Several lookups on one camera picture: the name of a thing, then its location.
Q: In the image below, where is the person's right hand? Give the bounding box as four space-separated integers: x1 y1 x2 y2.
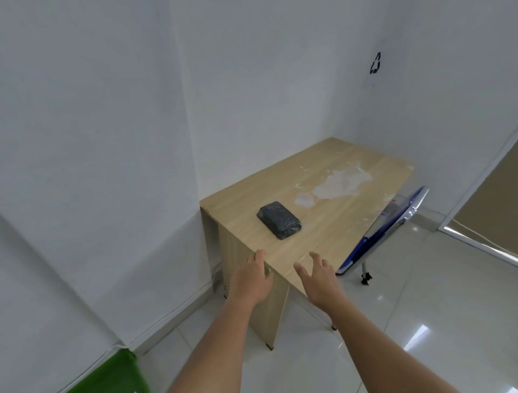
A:
293 251 346 309

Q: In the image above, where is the person's left hand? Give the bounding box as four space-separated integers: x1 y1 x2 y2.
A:
227 250 275 309

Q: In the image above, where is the person's left forearm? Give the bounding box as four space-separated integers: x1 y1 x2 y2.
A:
168 297 256 393

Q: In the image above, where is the person's right forearm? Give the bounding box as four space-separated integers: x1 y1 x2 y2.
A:
323 297 460 393

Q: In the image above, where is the black wrapped package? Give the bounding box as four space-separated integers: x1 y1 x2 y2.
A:
257 200 303 240

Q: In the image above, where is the light wooden table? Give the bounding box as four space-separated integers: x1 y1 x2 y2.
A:
199 137 416 350

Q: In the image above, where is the blue white folded board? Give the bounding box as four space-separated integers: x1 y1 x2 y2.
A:
336 185 430 286

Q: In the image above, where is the green plastic stool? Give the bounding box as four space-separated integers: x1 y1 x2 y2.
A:
61 348 152 393

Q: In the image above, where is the white framed door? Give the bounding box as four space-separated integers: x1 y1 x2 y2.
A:
437 127 518 268

